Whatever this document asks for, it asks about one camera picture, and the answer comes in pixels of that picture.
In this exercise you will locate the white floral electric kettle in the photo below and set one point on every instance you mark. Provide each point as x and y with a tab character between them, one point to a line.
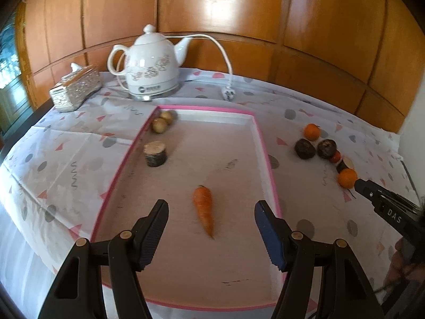
151	63

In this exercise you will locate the pink rimmed tray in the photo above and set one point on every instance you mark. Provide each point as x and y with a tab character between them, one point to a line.
199	159

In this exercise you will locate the small brown round fruit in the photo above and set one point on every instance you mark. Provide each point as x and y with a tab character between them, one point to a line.
168	116
159	125

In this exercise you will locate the carrot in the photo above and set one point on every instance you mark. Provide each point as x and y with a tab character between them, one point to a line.
204	206

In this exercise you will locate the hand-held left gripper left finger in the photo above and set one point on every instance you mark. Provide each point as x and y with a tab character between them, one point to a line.
154	236

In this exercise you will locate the silver patterned tissue box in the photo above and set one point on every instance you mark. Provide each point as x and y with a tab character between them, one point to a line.
74	89

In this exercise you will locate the person's right hand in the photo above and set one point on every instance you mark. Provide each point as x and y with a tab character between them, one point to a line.
396	262

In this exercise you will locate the round wood stump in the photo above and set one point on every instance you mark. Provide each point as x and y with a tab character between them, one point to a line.
155	154

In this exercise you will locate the white patterned tablecloth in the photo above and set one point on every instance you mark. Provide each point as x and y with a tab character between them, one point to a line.
69	153

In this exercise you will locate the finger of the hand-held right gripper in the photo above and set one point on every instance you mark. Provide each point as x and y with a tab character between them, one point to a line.
367	190

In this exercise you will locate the silver kettle base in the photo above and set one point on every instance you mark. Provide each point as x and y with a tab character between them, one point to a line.
149	95

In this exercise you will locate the wooden glass door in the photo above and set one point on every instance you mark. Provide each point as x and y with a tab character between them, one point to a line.
11	73

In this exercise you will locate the red tomato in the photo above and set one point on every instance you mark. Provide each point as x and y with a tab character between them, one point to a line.
336	157

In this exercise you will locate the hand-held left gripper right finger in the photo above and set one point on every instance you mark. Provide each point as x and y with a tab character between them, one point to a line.
270	236

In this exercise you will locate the orange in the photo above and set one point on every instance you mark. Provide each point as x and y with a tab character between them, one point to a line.
312	132
347	178

